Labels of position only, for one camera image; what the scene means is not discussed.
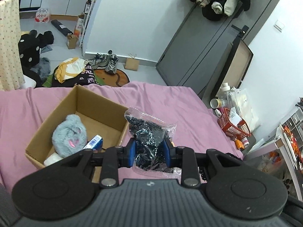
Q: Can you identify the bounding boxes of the wooden framed board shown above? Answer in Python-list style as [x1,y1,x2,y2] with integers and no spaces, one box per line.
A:
[207,25,253,98]

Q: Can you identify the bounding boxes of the black item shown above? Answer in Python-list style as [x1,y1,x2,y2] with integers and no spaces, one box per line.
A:
[124,108,181,180]

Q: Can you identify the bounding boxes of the red white plastic bag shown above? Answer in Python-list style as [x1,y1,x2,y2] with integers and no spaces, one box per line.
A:
[34,8,51,23]

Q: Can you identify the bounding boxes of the orange bottle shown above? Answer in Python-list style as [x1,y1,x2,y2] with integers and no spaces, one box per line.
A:
[235,139,245,151]

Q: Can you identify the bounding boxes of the brown cardboard box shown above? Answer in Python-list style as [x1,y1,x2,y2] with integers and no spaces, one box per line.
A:
[25,85,128,169]

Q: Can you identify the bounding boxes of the blue tissue pack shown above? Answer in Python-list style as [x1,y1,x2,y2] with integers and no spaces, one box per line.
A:
[83,135,103,151]

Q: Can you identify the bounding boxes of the grey sneaker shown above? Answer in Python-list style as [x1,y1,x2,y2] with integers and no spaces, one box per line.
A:
[105,54,119,75]
[87,53,108,70]

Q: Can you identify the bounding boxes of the white paper cup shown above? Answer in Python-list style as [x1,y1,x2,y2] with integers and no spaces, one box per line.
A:
[209,98,223,109]

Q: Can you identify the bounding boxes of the grey fluffy plush toy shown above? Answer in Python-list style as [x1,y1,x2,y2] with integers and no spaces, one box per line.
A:
[52,114,87,158]

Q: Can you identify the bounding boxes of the white sock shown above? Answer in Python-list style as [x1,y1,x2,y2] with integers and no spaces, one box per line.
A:
[44,152,63,166]

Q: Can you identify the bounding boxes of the grey sneaker left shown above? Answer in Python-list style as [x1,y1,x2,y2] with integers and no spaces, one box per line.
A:
[87,53,108,70]

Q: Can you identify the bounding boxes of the yellow white cloth bag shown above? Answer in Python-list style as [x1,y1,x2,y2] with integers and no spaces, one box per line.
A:
[53,58,87,84]

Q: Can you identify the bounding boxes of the pink bed sheet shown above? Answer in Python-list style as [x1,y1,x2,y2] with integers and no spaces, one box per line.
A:
[1,82,243,191]

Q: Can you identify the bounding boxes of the brown paper bag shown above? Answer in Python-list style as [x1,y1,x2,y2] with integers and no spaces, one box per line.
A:
[124,53,140,71]

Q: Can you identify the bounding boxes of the dark grey door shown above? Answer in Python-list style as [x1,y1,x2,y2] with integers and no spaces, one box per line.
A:
[157,0,279,94]

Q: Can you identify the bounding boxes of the red plastic basket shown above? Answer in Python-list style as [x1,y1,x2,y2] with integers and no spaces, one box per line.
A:
[217,107,251,140]

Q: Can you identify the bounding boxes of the cream dotted tablecloth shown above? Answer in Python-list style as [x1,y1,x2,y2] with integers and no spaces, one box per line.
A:
[0,0,25,91]

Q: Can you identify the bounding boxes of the clear plastic bottle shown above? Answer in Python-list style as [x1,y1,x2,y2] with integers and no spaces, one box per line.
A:
[218,82,233,109]

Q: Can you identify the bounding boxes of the small cardboard box on floor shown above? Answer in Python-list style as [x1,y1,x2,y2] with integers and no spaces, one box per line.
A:
[66,34,78,49]

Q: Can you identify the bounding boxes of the grey sneaker right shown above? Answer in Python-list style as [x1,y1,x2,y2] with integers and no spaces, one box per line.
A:
[105,54,119,75]

